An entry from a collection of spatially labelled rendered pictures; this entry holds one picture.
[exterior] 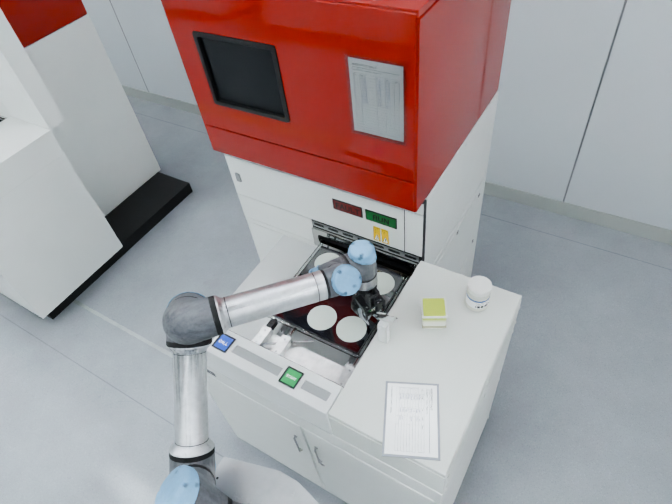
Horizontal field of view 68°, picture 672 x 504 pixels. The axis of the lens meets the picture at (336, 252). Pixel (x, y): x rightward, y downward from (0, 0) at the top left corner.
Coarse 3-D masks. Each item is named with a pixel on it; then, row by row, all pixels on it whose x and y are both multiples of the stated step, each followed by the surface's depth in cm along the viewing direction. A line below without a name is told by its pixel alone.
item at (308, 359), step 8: (272, 336) 166; (296, 344) 163; (288, 352) 161; (296, 352) 161; (304, 352) 161; (312, 352) 160; (296, 360) 159; (304, 360) 159; (312, 360) 158; (320, 360) 158; (328, 360) 158; (312, 368) 156; (320, 368) 156; (328, 368) 156; (336, 368) 156; (344, 368) 155; (328, 376) 154; (336, 376) 154
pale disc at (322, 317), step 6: (318, 306) 170; (324, 306) 170; (312, 312) 168; (318, 312) 168; (324, 312) 168; (330, 312) 168; (312, 318) 167; (318, 318) 167; (324, 318) 166; (330, 318) 166; (336, 318) 166; (312, 324) 165; (318, 324) 165; (324, 324) 165; (330, 324) 164
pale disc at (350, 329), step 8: (344, 320) 165; (352, 320) 164; (360, 320) 164; (336, 328) 163; (344, 328) 163; (352, 328) 162; (360, 328) 162; (344, 336) 161; (352, 336) 160; (360, 336) 160
